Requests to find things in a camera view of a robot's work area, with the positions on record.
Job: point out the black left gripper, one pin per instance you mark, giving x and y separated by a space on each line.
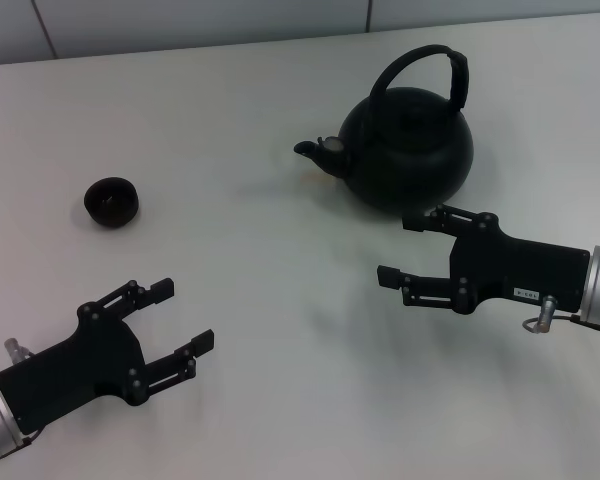
80 365

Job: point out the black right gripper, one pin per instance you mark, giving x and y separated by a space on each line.
520 270

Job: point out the black round teapot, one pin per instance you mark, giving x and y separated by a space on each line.
410 150

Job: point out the small black teacup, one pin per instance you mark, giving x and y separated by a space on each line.
111 202

